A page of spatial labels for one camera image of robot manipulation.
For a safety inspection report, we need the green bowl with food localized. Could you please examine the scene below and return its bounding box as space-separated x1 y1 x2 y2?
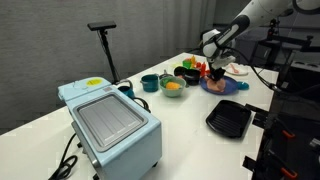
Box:
158 76 187 98

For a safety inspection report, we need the small teal bowl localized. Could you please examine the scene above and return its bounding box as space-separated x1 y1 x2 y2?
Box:
237 81 250 91

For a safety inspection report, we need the black kettle cable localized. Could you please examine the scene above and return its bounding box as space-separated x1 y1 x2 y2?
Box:
133 96 152 114

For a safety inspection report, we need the orange handled clamp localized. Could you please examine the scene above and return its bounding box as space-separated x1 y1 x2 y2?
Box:
280 129 297 140
279 166 299 180

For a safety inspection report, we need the small black frying pan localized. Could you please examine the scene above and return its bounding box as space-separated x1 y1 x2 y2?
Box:
173 66 188 79

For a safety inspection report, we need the black toaster power cable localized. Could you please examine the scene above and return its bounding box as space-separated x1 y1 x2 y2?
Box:
48 133 80 180

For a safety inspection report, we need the light blue toaster oven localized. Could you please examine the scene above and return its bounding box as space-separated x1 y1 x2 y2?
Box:
57 77 163 180

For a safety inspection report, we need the black camera on stand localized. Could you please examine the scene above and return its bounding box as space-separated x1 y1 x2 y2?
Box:
87 20 122 85

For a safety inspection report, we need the orange plastic spoon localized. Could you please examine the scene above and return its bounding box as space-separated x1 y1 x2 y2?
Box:
229 63 240 75

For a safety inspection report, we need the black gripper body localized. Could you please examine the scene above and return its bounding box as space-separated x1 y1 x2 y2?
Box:
208 65 228 81

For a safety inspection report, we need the teal kettle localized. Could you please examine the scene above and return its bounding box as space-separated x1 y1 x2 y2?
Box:
117 79 136 100

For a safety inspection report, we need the orange cloth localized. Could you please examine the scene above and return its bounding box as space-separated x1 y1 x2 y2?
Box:
205 77 227 93

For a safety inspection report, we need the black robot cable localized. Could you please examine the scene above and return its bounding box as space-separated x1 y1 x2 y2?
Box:
229 45 320 98

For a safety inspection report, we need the white plate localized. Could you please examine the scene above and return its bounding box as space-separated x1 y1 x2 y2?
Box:
223 63 250 77

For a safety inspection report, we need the green plastic cup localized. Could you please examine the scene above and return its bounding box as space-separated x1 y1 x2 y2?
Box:
182 59 193 70

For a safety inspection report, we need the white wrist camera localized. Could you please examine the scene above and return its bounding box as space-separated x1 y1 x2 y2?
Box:
213 55 237 70

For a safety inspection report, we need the black grill tray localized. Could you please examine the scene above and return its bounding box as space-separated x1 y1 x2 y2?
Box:
205 99 253 139

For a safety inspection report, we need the black background tripod rig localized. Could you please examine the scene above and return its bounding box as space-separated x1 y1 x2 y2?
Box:
259 19 320 69

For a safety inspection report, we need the teal mug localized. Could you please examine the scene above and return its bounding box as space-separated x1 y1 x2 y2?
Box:
139 73 160 93

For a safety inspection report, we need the black pot with yellow food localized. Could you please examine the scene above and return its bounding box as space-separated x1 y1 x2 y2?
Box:
183 68 202 87

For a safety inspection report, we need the blue plate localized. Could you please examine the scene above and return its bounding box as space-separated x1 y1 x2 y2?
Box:
199 75 240 96

